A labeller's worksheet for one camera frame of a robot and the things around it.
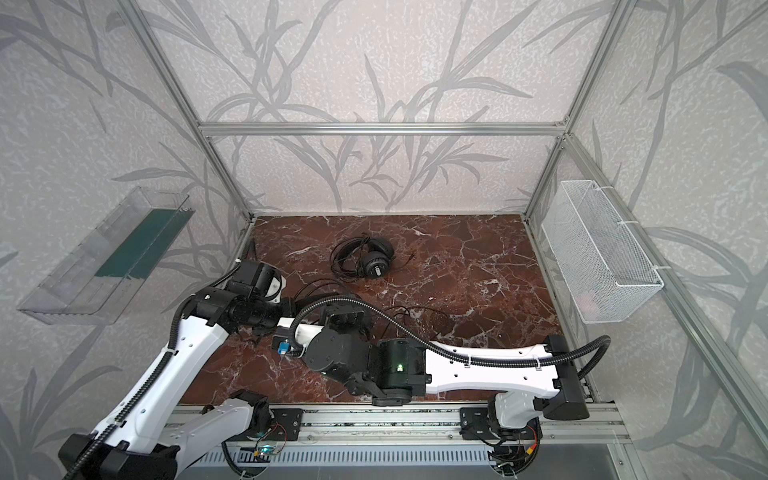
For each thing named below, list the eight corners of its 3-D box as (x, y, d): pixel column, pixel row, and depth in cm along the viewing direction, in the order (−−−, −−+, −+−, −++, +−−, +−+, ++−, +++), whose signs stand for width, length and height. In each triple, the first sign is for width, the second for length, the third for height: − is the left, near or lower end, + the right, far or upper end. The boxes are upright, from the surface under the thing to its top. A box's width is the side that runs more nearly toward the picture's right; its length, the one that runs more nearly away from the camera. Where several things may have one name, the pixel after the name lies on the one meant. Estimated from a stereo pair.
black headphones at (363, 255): (325, 273, 105) (320, 258, 99) (341, 244, 114) (337, 228, 107) (383, 288, 102) (381, 274, 95) (395, 256, 110) (394, 241, 103)
